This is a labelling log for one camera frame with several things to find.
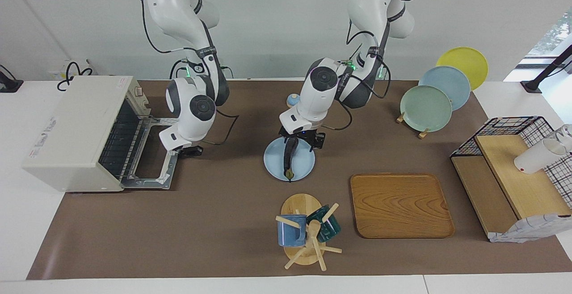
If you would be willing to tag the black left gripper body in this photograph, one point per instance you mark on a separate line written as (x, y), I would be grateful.
(308, 135)

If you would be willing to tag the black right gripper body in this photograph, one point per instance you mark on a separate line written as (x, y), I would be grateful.
(190, 151)

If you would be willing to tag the light blue serving plate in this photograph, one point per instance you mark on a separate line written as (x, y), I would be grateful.
(304, 164)

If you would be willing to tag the oven door with glass window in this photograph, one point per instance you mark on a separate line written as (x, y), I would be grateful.
(147, 182)

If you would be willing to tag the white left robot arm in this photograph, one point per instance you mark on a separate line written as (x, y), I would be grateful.
(319, 93)

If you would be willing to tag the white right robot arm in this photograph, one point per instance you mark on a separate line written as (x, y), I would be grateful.
(192, 111)

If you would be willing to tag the white toaster oven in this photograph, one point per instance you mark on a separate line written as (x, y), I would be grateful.
(71, 128)

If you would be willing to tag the wooden mug tree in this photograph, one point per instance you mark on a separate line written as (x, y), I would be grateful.
(299, 204)

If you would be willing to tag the brown table mat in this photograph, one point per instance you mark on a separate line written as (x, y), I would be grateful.
(223, 222)

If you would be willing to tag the dark green mug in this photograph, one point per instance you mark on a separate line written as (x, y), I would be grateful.
(328, 229)

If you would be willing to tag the blue mug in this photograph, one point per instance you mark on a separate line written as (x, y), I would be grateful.
(290, 233)

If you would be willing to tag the wooden tray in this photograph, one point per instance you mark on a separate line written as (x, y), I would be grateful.
(402, 204)

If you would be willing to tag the wooden plate rack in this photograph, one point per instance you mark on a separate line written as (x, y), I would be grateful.
(423, 134)

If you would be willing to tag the pale green plate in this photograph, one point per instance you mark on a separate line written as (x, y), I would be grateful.
(424, 108)

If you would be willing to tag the light blue plate in rack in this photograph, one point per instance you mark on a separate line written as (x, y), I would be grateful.
(451, 81)

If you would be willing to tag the yellow plate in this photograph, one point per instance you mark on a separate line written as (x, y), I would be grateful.
(469, 61)

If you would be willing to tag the wooden step shelf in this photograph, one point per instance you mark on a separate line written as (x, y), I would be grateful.
(514, 173)

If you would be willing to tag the white cup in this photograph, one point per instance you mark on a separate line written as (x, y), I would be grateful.
(536, 157)

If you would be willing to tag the black clamp stand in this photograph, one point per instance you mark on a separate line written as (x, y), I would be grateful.
(532, 86)

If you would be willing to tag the white marbled cloth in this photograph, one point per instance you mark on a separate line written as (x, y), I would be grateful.
(527, 229)

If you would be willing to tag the clear glass cup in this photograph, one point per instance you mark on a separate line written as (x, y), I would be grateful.
(564, 135)

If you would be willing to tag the black table mount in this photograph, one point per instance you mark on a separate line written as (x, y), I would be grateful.
(9, 86)

